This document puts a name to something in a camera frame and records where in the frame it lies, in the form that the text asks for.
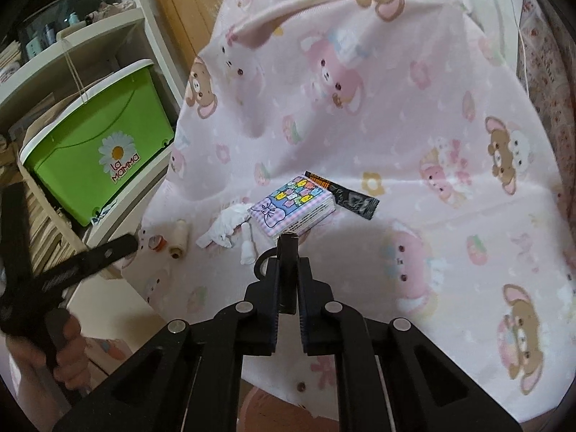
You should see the white cable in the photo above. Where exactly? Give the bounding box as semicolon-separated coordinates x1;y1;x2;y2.
499;0;531;95

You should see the person's leg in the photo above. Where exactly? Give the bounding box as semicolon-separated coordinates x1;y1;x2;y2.
238;389;343;432

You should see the person's left hand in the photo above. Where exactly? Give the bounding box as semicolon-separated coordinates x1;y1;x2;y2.
6;319;88;399

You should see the black sachet wrapper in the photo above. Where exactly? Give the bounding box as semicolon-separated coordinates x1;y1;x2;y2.
303;170;380;220

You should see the pink patterned pillow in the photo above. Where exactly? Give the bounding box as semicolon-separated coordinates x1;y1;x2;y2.
517;0;576;217

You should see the row of stacked books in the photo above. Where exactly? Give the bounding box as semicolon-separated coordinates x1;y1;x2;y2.
18;166;86;275

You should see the small white plastic bottle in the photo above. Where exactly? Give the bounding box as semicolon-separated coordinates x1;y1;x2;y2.
240;221;257;267

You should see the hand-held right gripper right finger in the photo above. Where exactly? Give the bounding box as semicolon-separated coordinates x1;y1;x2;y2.
288;233;523;432

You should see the pink cartoon printed blanket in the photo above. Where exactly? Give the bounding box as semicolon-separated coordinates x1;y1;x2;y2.
121;0;576;419

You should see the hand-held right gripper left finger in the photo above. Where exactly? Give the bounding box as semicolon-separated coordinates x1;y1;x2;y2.
54;233;291;432

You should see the purple plaid tissue pack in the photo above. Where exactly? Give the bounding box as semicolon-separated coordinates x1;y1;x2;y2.
247;175;337;239

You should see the white shelf unit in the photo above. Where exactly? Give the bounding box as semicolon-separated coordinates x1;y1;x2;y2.
0;0;187;307

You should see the beige thread spool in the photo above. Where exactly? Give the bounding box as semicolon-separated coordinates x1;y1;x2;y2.
168;220;189;258

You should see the white tissue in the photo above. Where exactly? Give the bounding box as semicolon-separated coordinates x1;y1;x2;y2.
195;204;250;249

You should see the group of small bottles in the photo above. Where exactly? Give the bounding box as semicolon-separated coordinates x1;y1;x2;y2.
24;9;109;55

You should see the green plastic storage box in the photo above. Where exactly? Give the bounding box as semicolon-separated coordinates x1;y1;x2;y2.
19;59;176;228

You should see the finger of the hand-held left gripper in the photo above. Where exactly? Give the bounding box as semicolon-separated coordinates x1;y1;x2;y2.
1;184;46;282
42;233;139;292

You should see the wooden door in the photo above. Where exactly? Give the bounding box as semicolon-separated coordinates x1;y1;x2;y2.
144;0;239;100

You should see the black ring loop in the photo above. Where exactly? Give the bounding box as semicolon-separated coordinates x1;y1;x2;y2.
254;249;276;277

